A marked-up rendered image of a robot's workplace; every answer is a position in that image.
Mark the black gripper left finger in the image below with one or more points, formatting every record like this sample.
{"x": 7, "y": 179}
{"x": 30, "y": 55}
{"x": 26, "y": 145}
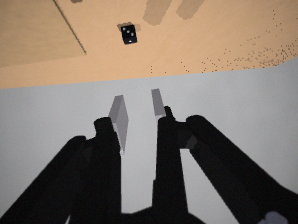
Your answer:
{"x": 53, "y": 195}

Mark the black die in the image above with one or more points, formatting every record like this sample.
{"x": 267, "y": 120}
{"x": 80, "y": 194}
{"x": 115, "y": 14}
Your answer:
{"x": 129, "y": 34}

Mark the tan square mat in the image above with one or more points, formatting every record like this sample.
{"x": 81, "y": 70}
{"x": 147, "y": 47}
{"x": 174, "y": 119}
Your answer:
{"x": 34, "y": 31}

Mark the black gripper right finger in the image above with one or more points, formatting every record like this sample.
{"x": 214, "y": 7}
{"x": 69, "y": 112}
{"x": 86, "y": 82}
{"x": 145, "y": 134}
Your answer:
{"x": 250, "y": 193}

